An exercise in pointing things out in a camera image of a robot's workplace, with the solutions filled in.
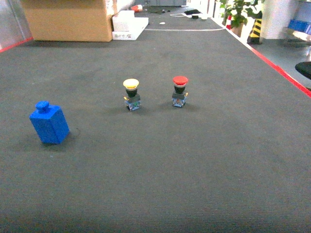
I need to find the blue block part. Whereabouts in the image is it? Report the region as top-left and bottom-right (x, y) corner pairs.
(29, 100), (69, 144)

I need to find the yellow mushroom push button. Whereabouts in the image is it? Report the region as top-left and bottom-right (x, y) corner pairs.
(123, 78), (141, 111)

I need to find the red mushroom push button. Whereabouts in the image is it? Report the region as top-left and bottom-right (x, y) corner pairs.
(172, 76), (189, 108)

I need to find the white flat carton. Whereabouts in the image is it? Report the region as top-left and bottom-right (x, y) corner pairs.
(112, 17), (149, 41)

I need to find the small white carton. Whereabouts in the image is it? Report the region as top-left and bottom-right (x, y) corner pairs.
(112, 10), (135, 32)

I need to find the red white traffic cone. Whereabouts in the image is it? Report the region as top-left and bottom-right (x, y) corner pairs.
(225, 15), (232, 30)

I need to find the large cardboard box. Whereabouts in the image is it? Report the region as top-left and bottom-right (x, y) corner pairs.
(20, 0), (117, 42)

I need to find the yellow black striped cone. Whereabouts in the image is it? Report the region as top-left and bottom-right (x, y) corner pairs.
(247, 19), (262, 45)

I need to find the potted green plant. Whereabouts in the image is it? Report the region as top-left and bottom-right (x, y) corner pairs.
(219, 0), (264, 37)

